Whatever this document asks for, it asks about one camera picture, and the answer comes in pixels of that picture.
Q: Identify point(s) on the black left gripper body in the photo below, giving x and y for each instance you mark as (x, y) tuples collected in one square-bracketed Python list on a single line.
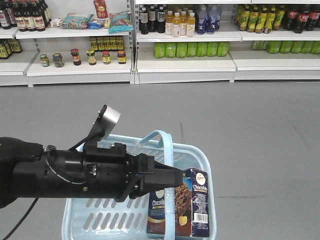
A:
[(115, 174)]

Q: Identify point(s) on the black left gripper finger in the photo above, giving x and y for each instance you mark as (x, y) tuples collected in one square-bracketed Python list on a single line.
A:
[(161, 179)]

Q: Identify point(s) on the chocolate cookie box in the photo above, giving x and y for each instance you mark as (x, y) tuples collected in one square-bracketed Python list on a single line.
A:
[(191, 207)]

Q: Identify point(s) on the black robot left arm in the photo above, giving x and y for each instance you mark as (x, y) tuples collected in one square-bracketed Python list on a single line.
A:
[(30, 170)]

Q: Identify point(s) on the white supermarket shelf unit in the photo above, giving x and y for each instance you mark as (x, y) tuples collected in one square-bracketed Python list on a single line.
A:
[(58, 55)]

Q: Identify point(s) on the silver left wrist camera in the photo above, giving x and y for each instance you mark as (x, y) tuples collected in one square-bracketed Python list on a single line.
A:
[(105, 122)]

